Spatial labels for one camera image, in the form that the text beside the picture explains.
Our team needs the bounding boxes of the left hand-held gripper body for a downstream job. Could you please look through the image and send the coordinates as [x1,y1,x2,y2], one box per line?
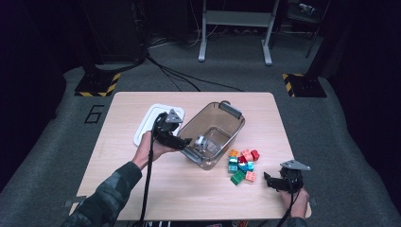
[153,108,184,146]

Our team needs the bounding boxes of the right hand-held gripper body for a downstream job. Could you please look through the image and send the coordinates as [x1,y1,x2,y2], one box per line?
[278,159,311,194]

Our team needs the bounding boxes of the white bin lid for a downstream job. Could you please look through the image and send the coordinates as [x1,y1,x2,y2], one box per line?
[132,103,186,148]

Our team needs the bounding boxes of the black and white small toy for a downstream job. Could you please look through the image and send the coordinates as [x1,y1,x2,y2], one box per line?
[194,134,210,152]

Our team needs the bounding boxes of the green toy block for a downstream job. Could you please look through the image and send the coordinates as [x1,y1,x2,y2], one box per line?
[230,169,247,186]

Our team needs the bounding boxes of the transparent brown storage bin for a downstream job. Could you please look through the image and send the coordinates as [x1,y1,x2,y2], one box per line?
[177,99,247,171]

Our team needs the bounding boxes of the person's right hand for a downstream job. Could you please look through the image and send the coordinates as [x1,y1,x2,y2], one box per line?
[278,187,311,219]

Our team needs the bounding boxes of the person's left hand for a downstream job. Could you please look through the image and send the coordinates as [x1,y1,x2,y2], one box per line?
[131,131,173,171]

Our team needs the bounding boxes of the black yellow striped stand base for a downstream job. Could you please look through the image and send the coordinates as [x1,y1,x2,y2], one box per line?
[282,73,328,98]
[74,71,122,97]

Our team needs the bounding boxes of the black equipment cabinet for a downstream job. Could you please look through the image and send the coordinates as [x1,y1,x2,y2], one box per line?
[78,0,149,65]

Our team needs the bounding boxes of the black stand leg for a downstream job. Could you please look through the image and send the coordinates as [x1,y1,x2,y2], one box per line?
[305,0,330,60]

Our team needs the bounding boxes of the grey device on stand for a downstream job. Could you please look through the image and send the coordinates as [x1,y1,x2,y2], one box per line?
[297,2,316,16]

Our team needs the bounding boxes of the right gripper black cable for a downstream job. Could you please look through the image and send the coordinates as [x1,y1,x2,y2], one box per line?
[275,188,301,227]

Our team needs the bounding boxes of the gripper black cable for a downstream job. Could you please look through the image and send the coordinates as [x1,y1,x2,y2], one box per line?
[275,188,301,227]
[138,116,159,227]

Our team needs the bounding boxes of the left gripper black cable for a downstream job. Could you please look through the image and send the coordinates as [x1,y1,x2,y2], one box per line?
[138,116,159,227]

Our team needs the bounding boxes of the black floor cable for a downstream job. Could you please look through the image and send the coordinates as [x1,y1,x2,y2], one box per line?
[146,55,244,93]
[159,66,201,93]

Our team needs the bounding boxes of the white floor cable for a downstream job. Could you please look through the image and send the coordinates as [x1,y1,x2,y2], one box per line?
[148,37,202,50]

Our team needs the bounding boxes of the white metal desk frame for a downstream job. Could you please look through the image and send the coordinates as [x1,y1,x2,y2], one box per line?
[198,0,281,66]

